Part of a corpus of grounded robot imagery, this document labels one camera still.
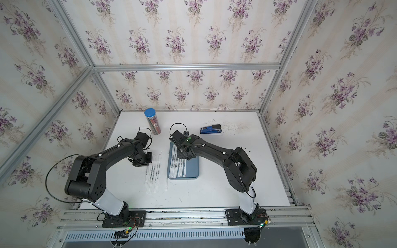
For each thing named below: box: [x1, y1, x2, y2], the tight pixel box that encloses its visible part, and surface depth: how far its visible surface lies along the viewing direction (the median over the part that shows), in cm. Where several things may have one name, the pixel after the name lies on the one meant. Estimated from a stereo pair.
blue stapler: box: [199, 124, 222, 135], surface depth 109 cm
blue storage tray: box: [166, 141, 200, 180], surface depth 92 cm
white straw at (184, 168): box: [182, 158, 187, 178], surface depth 91 cm
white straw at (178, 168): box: [176, 158, 181, 178], surface depth 91 cm
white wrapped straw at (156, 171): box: [151, 153, 163, 192], surface depth 90 cm
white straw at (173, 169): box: [169, 145, 178, 179], surface depth 92 cm
